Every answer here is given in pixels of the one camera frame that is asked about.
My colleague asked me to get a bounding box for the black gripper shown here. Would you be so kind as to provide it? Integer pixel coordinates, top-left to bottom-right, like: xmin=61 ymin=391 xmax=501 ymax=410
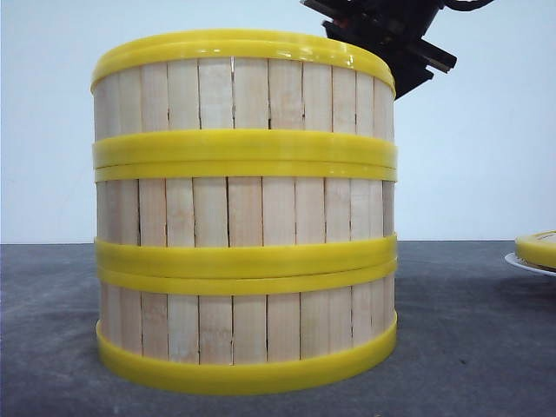
xmin=299 ymin=0 xmax=459 ymax=103

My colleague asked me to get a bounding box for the bamboo steamer basket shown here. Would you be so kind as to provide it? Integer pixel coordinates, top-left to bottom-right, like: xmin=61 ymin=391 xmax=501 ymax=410
xmin=91 ymin=30 xmax=397 ymax=182
xmin=96 ymin=269 xmax=397 ymax=395

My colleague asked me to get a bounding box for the woven bamboo steamer lid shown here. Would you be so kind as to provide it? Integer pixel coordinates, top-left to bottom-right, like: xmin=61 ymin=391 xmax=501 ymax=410
xmin=515 ymin=230 xmax=556 ymax=269

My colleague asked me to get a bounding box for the white plate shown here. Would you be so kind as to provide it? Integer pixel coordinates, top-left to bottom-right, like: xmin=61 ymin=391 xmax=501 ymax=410
xmin=505 ymin=253 xmax=556 ymax=277

